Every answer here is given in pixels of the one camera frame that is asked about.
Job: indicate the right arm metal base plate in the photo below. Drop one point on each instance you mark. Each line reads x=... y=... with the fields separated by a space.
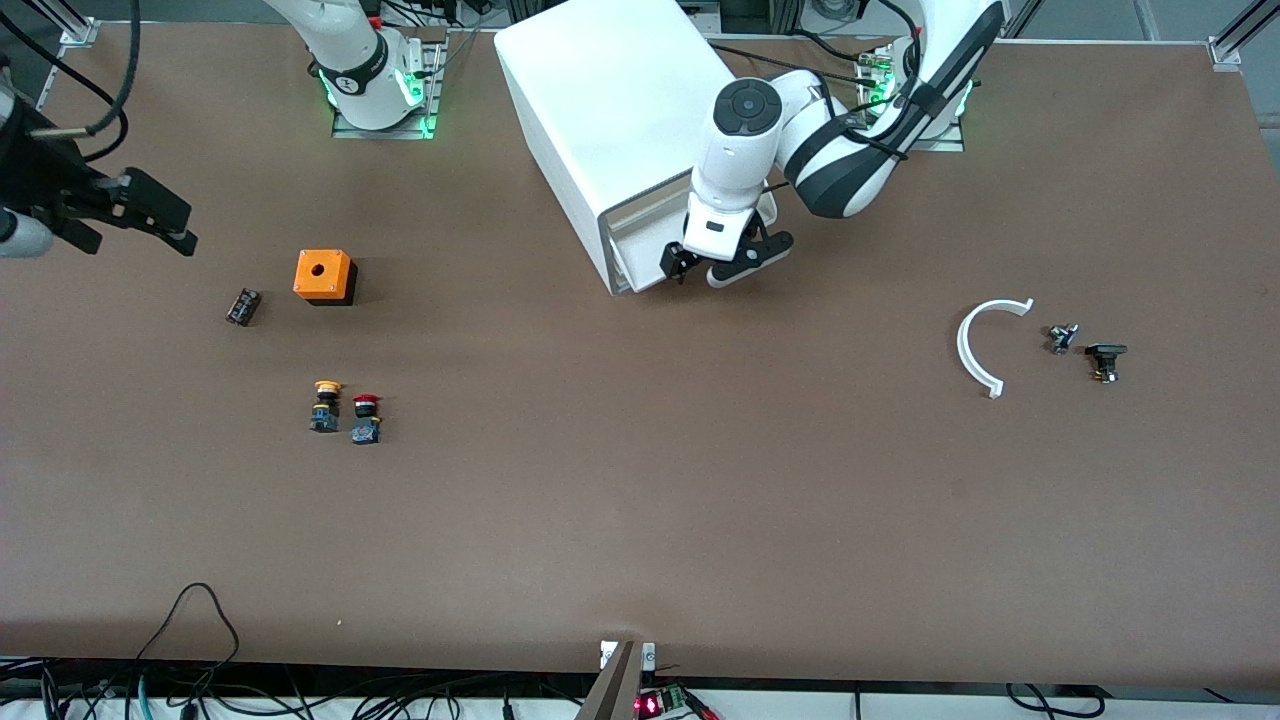
x=385 y=133

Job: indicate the small grey metal component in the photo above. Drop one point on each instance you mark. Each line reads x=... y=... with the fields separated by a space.
x=1062 y=338

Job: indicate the orange button enclosure box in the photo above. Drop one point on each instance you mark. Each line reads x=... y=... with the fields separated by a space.
x=320 y=272

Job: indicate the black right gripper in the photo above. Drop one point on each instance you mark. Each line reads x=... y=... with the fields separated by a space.
x=40 y=180

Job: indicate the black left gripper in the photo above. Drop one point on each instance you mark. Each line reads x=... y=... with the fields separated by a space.
x=676 y=260

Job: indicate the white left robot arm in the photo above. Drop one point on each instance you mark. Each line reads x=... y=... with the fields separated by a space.
x=740 y=150

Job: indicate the circuit board with red light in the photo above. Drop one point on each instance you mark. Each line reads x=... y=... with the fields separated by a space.
x=650 y=705

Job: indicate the yellow push button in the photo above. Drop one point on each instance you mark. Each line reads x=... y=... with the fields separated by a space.
x=325 y=410

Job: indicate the small black electrical component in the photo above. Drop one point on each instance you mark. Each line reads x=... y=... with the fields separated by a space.
x=243 y=307

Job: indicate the black knob switch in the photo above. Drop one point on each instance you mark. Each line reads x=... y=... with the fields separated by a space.
x=1105 y=352

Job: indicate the white curved plastic piece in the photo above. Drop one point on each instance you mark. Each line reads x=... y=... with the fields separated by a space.
x=962 y=348

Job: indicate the red push button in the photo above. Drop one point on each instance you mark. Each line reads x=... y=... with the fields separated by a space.
x=366 y=428

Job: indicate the aluminium frame rail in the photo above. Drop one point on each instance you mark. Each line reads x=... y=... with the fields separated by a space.
x=1225 y=50
x=80 y=32

